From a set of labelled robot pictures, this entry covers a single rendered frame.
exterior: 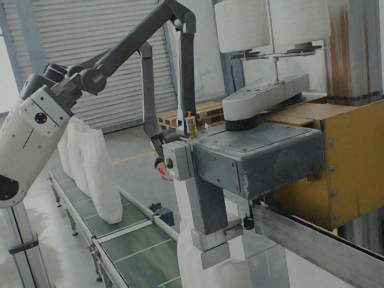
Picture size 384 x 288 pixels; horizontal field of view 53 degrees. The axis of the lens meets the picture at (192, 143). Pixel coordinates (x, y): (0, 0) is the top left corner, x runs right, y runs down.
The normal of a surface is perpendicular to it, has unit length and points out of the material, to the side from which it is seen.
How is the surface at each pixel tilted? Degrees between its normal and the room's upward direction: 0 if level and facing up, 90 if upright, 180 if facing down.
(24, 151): 115
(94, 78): 90
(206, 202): 90
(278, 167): 90
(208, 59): 90
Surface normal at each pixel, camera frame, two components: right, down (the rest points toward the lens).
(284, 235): -0.87, 0.26
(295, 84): 0.79, 0.03
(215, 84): 0.46, 0.15
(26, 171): 0.11, 0.62
